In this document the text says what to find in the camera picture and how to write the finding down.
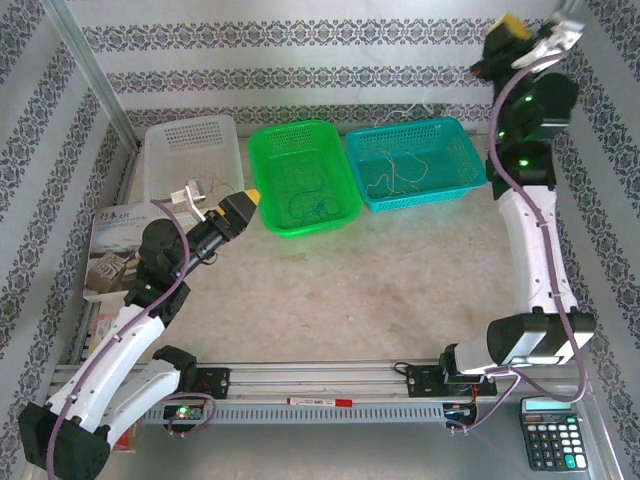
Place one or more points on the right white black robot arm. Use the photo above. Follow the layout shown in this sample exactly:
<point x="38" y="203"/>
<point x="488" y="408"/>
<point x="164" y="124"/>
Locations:
<point x="535" y="250"/>

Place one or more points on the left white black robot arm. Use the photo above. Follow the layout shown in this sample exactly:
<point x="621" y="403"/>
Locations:
<point x="110" y="360"/>

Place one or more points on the book with stone cover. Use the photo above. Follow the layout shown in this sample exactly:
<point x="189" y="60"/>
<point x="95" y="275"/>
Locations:
<point x="110" y="240"/>

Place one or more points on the green plastic basket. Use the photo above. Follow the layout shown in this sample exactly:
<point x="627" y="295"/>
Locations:
<point x="295" y="165"/>

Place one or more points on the white plastic basket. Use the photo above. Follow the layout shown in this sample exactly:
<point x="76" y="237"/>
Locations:
<point x="190" y="150"/>

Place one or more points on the teal plastic basket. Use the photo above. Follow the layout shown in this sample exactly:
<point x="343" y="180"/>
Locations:
<point x="450" y="160"/>

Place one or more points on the pink printed card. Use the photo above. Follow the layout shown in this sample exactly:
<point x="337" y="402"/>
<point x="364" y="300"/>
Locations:
<point x="100" y="330"/>

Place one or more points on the circuit board with green light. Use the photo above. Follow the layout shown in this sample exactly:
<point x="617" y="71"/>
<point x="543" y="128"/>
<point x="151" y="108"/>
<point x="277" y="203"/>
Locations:
<point x="182" y="412"/>

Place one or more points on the red white marker pen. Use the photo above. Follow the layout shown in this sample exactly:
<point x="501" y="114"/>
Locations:
<point x="320" y="401"/>

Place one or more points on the black desk calculator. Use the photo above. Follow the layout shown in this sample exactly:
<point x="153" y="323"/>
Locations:
<point x="550" y="440"/>

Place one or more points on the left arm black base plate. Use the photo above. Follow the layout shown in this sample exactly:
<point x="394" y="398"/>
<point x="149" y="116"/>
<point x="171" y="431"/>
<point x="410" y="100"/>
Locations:
<point x="217" y="382"/>

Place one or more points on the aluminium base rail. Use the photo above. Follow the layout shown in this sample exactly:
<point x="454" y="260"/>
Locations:
<point x="310" y="375"/>

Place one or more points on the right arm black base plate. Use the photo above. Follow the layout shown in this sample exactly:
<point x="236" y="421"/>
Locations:
<point x="422" y="382"/>

